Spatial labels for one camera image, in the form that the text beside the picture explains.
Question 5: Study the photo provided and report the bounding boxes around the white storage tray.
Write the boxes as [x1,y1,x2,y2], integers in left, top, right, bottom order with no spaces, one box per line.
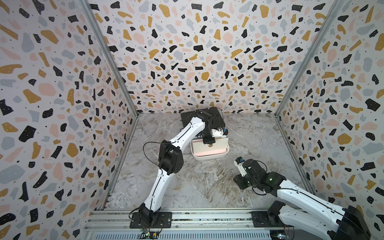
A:
[191,138,230,161]

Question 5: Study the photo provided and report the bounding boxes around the pink envelope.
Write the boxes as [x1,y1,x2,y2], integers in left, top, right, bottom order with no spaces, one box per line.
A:
[193,148,227,157]

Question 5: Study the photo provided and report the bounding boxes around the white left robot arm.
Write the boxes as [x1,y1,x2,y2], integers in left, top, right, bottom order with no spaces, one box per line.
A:
[138,107,225,226]

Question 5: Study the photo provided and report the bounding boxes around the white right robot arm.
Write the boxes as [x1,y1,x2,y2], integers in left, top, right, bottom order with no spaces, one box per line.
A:
[234,162,371,240]

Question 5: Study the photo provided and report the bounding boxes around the black metal briefcase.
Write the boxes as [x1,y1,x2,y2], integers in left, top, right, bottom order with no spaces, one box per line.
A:
[181,107,226,131]

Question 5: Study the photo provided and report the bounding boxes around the small electronics board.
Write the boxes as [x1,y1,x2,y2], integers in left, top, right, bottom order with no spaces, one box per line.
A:
[139,228,161,240]

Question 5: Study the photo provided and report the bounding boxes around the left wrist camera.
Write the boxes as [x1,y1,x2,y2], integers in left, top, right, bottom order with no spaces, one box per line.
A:
[212,128,229,138]

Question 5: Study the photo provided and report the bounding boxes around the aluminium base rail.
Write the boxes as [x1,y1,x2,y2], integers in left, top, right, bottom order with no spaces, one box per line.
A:
[83,207,338,240]

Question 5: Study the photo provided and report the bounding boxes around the aluminium corner post left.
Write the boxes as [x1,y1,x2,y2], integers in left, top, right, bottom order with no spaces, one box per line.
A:
[78,0,139,119]

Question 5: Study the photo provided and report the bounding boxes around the aluminium corner post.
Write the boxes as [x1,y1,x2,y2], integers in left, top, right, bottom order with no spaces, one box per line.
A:
[275,0,345,120]
[78,0,139,119]

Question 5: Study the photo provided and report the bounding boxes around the aluminium corner post right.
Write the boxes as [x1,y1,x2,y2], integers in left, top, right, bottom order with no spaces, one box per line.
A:
[275,0,345,120]

